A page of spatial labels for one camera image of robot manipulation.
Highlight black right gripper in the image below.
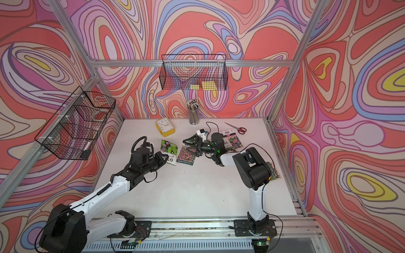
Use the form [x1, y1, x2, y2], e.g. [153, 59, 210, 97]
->
[183, 136, 217, 157]

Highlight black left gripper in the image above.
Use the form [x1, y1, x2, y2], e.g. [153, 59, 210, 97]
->
[140, 152, 169, 177]

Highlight pink flower field seed packet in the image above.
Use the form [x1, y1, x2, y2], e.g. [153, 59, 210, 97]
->
[176, 145, 196, 166]

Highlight green leaf seed packet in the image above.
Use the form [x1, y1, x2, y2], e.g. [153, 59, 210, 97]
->
[160, 140, 178, 166]

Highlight purple pink flower seed packet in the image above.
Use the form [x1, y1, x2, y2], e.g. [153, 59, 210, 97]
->
[219, 129, 243, 151]

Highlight yellow sunflower seed packet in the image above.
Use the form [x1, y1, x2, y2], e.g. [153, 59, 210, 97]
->
[266, 162, 281, 181]

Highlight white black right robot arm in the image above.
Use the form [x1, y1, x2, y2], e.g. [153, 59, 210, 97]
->
[182, 133, 273, 237]

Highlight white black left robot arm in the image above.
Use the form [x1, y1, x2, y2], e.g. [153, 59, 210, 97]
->
[34, 142, 169, 253]

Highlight yellow square alarm clock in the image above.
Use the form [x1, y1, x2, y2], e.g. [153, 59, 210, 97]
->
[155, 118, 175, 137]

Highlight striped pencil cup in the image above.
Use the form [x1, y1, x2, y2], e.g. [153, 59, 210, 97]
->
[186, 100, 199, 125]

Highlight small yellow sticky notes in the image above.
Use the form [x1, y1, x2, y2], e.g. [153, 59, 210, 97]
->
[190, 84, 200, 90]

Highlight yellow sticky notes pad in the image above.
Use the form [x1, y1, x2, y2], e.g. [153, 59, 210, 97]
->
[201, 81, 217, 91]

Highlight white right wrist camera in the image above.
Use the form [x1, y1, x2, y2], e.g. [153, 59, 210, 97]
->
[196, 129, 208, 141]

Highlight red handled scissors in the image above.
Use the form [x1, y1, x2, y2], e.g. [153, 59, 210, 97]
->
[226, 122, 247, 135]

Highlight black wire basket back wall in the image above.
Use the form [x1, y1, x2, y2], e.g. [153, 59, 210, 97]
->
[159, 54, 228, 91]

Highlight black wire basket wall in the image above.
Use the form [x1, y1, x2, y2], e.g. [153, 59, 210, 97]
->
[34, 87, 116, 160]
[159, 54, 228, 91]

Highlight black wire basket left wall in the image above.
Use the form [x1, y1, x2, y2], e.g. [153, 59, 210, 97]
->
[34, 87, 116, 160]

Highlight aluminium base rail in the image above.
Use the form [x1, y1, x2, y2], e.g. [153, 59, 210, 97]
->
[67, 216, 329, 253]

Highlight aluminium frame post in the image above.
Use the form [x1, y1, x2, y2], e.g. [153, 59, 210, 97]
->
[47, 0, 124, 121]

